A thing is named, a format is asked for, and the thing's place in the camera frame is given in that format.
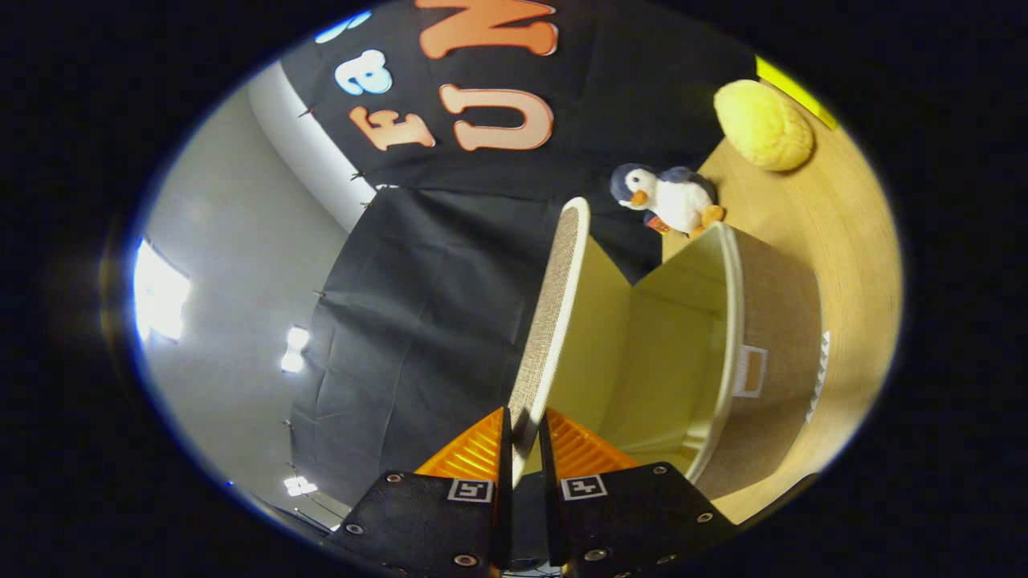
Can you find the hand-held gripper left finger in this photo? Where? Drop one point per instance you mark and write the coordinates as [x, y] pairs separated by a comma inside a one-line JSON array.
[[505, 482]]

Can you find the yellow bread plush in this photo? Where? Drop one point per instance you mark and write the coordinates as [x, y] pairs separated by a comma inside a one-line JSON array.
[[763, 124]]

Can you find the beige fabric storage box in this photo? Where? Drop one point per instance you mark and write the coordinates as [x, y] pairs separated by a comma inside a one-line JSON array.
[[658, 353]]

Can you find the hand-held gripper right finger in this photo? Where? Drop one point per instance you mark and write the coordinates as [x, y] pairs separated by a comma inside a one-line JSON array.
[[550, 498]]

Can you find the blue white penguin plush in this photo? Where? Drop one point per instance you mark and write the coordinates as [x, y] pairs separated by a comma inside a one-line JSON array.
[[675, 201]]

